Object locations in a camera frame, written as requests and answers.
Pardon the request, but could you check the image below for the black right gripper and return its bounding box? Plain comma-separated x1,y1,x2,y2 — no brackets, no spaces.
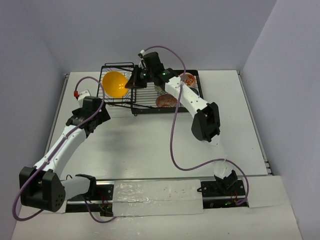
125,65,154,90

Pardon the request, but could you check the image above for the white orange flower bowl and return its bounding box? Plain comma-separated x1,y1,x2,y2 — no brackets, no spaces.
154,85,165,94

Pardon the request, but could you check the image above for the yellow bowl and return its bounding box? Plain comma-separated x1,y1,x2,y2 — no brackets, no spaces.
102,71,128,98

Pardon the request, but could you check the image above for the orange lattice pattern bowl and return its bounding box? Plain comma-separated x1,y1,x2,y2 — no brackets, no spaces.
155,93,177,108

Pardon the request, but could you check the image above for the orange floral pattern bowl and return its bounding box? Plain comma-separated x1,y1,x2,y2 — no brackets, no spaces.
179,72,197,87

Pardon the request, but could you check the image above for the blue pattern bowl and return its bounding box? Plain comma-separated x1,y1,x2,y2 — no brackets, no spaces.
190,87,200,96

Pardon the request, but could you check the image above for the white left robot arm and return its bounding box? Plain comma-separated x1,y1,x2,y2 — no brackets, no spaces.
18,96,111,212

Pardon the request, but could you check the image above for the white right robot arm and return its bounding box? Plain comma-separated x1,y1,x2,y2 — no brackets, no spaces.
125,50,226,172

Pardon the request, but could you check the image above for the black wire dish rack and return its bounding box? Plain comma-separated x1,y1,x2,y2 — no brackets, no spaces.
97,62,203,116

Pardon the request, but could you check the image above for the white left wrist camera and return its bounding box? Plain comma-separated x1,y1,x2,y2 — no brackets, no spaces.
73,89,91,107

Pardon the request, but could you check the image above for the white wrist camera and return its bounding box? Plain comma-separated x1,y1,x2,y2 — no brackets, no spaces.
73,89,91,107
138,49,146,69

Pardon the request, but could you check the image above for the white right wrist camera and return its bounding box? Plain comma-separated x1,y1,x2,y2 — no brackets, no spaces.
138,49,146,69

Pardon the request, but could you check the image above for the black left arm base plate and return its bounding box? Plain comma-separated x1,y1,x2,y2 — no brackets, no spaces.
59,180,115,218

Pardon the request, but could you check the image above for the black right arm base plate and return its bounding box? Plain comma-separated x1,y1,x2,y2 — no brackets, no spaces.
197,179,248,209

